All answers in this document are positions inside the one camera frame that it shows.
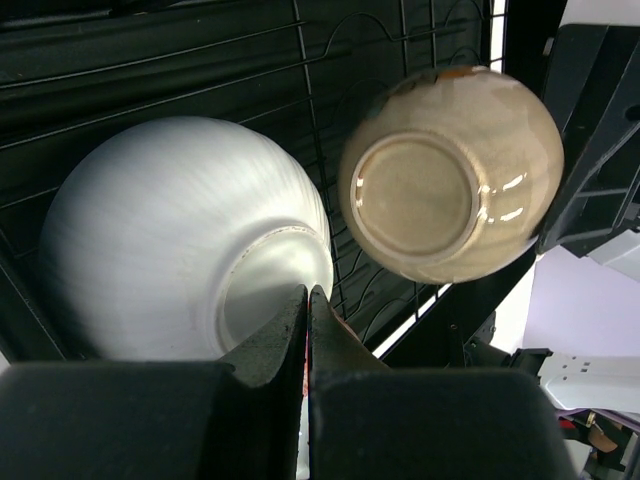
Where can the black dish rack tray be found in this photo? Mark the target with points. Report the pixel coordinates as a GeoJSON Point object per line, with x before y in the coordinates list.
{"type": "Point", "coordinates": [75, 72]}

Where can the white bowl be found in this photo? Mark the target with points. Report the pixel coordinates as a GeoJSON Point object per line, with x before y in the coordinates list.
{"type": "Point", "coordinates": [179, 238]}

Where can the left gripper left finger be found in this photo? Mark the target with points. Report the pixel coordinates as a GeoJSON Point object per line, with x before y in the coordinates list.
{"type": "Point", "coordinates": [234, 418]}

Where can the beige round bowl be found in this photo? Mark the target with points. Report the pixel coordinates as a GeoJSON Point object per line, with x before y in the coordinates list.
{"type": "Point", "coordinates": [449, 175]}

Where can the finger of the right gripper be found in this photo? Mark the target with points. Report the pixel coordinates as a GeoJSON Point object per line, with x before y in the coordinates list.
{"type": "Point", "coordinates": [592, 93]}

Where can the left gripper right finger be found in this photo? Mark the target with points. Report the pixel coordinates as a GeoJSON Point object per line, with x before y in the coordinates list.
{"type": "Point", "coordinates": [368, 421]}

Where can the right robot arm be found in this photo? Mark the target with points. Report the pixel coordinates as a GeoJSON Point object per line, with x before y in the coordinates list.
{"type": "Point", "coordinates": [608, 386]}

